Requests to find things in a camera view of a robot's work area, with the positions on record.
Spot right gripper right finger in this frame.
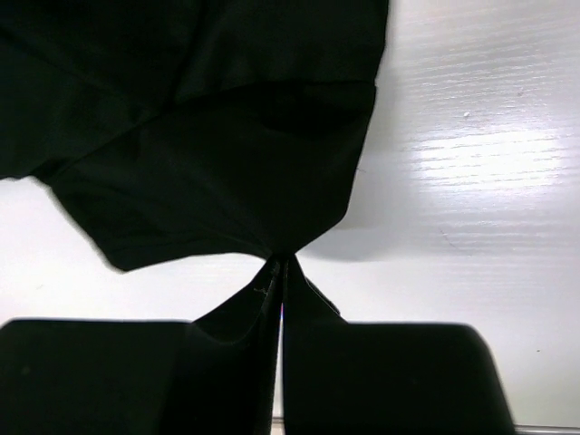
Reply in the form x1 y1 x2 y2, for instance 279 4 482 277
282 259 515 434

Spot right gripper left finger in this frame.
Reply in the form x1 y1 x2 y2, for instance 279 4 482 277
1 259 282 435

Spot black t shirt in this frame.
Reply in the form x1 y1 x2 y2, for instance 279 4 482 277
1 0 389 271

